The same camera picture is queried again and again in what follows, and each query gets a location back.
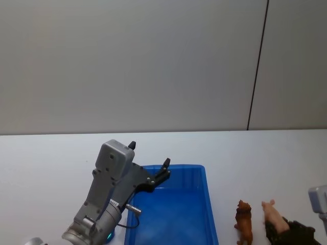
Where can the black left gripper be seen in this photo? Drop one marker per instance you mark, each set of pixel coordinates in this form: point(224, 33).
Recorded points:
point(132, 181)

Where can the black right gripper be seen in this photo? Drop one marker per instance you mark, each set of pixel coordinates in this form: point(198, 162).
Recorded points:
point(304, 240)

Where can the pink pig toy figure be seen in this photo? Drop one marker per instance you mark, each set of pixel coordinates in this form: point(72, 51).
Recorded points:
point(274, 217)

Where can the brown lion toy figure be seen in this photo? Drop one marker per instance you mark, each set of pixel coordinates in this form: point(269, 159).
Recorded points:
point(244, 222)

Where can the blue plastic tray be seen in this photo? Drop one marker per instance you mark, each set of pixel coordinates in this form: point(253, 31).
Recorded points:
point(173, 214)

